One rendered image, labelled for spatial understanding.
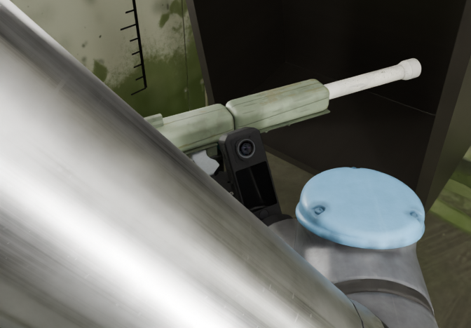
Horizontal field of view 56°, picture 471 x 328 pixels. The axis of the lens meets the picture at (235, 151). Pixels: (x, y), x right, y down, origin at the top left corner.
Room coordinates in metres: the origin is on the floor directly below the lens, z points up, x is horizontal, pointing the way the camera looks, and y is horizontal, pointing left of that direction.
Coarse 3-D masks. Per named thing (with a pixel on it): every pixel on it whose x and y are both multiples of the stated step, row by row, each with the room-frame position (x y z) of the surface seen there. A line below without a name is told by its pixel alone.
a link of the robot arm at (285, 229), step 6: (276, 222) 0.33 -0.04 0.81; (282, 222) 0.33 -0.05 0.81; (288, 222) 0.33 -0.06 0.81; (294, 222) 0.34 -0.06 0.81; (270, 228) 0.33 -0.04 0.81; (276, 228) 0.33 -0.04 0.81; (282, 228) 0.32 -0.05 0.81; (288, 228) 0.32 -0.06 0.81; (294, 228) 0.33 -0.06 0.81; (282, 234) 0.32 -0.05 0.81; (288, 234) 0.32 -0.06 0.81; (294, 234) 0.32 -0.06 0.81; (288, 240) 0.31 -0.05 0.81
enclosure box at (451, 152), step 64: (192, 0) 0.97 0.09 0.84; (256, 0) 1.18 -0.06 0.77; (320, 0) 1.18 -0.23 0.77; (384, 0) 1.06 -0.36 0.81; (448, 0) 0.96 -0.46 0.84; (256, 64) 1.19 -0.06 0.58; (320, 64) 1.21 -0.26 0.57; (384, 64) 1.07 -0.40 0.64; (448, 64) 0.96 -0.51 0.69; (320, 128) 0.99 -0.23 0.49; (384, 128) 0.96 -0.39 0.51; (448, 128) 0.61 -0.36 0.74
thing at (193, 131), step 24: (384, 72) 0.63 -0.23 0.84; (408, 72) 0.64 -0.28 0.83; (264, 96) 0.55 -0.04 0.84; (288, 96) 0.55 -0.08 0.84; (312, 96) 0.56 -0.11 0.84; (336, 96) 0.59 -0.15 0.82; (168, 120) 0.50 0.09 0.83; (192, 120) 0.50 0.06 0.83; (216, 120) 0.50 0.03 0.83; (240, 120) 0.51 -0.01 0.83; (264, 120) 0.52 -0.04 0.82; (288, 120) 0.54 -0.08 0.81; (192, 144) 0.48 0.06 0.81; (216, 144) 0.49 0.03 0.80
